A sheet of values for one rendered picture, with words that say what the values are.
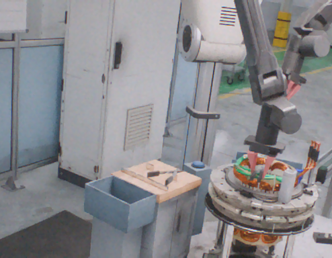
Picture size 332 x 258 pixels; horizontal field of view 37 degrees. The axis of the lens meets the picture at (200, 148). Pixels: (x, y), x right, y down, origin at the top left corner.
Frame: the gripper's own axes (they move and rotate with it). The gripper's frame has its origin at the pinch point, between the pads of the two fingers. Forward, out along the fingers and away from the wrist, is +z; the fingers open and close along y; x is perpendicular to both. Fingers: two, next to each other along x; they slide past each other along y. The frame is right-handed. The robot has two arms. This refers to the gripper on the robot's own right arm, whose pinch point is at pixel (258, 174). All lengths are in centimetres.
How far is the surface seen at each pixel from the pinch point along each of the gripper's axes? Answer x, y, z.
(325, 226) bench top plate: 65, 22, 36
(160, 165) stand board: 14.4, -32.8, 10.6
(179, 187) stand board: 2.3, -21.6, 11.0
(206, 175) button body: 29.6, -21.0, 15.5
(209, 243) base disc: 23.1, -14.2, 36.4
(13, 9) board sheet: 153, -195, -13
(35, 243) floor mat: 105, -135, 115
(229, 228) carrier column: 1.5, -4.9, 18.6
